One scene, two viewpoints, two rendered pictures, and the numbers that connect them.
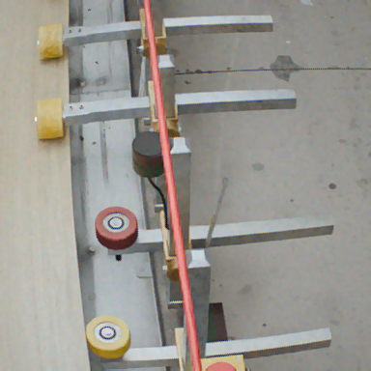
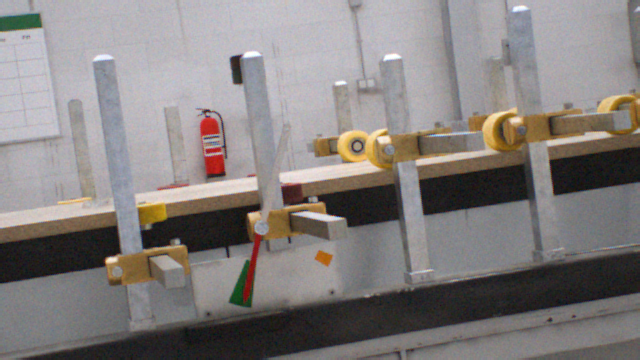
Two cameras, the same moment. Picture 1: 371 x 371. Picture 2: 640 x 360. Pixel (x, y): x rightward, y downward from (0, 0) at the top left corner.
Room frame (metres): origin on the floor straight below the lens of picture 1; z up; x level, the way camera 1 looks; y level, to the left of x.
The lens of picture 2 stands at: (1.15, -2.07, 1.01)
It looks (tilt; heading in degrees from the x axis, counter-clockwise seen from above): 3 degrees down; 85
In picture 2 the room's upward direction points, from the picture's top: 8 degrees counter-clockwise
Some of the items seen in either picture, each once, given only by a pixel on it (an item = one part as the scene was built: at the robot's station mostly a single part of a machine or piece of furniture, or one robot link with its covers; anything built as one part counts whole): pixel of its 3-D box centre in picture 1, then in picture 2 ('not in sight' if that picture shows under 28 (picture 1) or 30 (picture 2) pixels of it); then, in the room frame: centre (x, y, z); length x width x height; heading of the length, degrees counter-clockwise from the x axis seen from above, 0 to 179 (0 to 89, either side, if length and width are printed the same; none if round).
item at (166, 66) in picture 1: (163, 146); (407, 188); (1.50, 0.05, 0.87); 0.04 x 0.04 x 0.48; 7
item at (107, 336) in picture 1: (109, 347); (146, 232); (1.03, 0.13, 0.85); 0.08 x 0.08 x 0.11
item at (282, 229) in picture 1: (223, 236); (307, 223); (1.31, -0.07, 0.84); 0.43 x 0.03 x 0.04; 97
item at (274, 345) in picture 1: (217, 353); (160, 267); (1.05, -0.06, 0.81); 0.43 x 0.03 x 0.04; 97
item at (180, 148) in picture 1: (178, 235); (269, 189); (1.26, 0.01, 0.91); 0.04 x 0.04 x 0.48; 7
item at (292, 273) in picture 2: not in sight; (267, 281); (1.23, -0.01, 0.75); 0.26 x 0.01 x 0.10; 7
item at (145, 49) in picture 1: (153, 33); (543, 126); (1.77, 0.08, 0.95); 0.14 x 0.06 x 0.05; 7
